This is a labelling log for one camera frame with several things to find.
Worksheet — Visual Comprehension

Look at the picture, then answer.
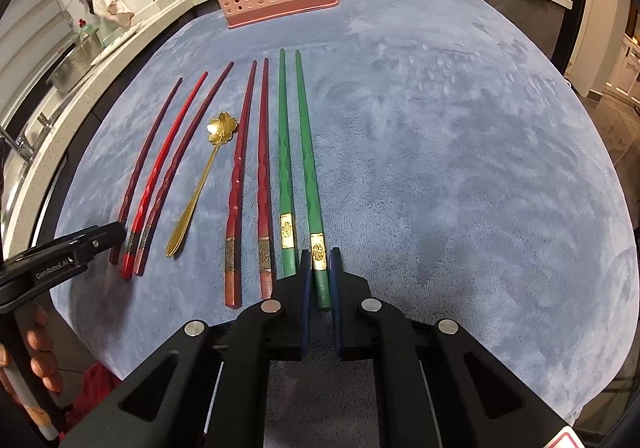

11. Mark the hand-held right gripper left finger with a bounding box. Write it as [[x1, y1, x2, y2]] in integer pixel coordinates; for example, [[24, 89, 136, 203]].
[[60, 248, 314, 448]]

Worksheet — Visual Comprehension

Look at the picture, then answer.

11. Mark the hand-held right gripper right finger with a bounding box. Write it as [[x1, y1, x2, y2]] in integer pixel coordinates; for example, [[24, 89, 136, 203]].
[[330, 247, 571, 448]]

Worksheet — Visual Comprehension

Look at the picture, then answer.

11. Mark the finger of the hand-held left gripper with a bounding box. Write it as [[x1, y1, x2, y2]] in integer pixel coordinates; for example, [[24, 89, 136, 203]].
[[70, 222, 127, 270]]

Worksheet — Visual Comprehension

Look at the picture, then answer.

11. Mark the bright red chopstick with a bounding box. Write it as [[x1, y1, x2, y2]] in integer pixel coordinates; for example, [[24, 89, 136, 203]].
[[121, 71, 209, 280]]

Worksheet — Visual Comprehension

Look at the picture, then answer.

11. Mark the dark maroon chopstick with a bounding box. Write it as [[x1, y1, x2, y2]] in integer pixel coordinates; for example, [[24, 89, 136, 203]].
[[134, 61, 235, 277], [109, 77, 184, 265]]

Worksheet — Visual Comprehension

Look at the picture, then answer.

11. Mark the red-brown chopstick with gold band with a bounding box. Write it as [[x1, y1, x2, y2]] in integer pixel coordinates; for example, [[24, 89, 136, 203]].
[[256, 58, 276, 301], [224, 60, 258, 308]]

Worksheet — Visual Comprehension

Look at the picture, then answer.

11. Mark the green chopstick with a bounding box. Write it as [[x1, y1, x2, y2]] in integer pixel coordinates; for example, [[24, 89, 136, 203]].
[[295, 50, 333, 312], [277, 48, 300, 279]]

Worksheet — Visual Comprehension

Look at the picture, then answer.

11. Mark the gold flower spoon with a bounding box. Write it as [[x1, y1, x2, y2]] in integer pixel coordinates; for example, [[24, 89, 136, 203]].
[[165, 112, 242, 259]]

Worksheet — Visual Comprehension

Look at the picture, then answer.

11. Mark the person's left hand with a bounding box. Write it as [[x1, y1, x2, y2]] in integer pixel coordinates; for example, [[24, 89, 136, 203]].
[[20, 303, 65, 396]]

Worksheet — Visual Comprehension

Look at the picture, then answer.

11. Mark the chrome faucet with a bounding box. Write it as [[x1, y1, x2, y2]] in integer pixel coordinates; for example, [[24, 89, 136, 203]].
[[0, 113, 52, 165]]

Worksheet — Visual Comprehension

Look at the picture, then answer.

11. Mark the red cloth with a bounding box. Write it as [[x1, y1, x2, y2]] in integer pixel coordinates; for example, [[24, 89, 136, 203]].
[[81, 363, 122, 410]]

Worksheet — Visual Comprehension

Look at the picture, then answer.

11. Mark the metal basin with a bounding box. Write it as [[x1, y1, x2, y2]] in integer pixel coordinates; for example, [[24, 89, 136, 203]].
[[47, 31, 104, 94]]

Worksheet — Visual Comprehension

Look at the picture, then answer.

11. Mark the blue-grey plush blanket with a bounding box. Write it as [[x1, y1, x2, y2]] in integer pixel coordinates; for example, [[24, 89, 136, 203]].
[[50, 0, 638, 448]]

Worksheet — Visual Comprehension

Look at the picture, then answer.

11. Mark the green dish soap bottle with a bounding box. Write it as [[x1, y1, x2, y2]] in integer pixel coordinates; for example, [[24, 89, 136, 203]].
[[77, 18, 101, 42]]

